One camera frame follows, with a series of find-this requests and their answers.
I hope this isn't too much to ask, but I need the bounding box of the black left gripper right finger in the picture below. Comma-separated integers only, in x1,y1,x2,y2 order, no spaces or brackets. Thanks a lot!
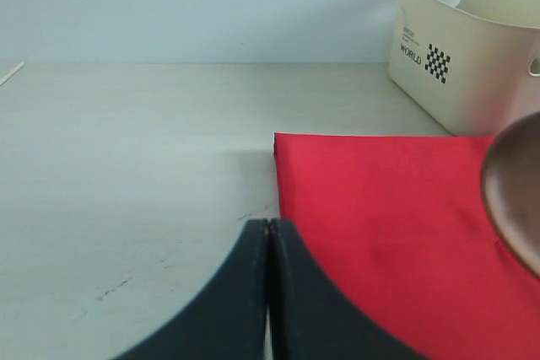
268,219,422,360

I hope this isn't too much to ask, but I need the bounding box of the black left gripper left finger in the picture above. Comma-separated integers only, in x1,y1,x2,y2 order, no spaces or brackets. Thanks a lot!
117,219,269,360

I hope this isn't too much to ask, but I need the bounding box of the brown wooden plate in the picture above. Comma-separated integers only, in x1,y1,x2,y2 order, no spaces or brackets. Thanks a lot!
480,112,539,277

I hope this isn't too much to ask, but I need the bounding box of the red table cloth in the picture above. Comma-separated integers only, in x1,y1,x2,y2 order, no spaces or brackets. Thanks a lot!
274,133,539,359

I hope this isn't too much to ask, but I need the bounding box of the cream plastic storage bin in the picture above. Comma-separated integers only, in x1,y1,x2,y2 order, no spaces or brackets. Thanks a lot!
389,0,539,135

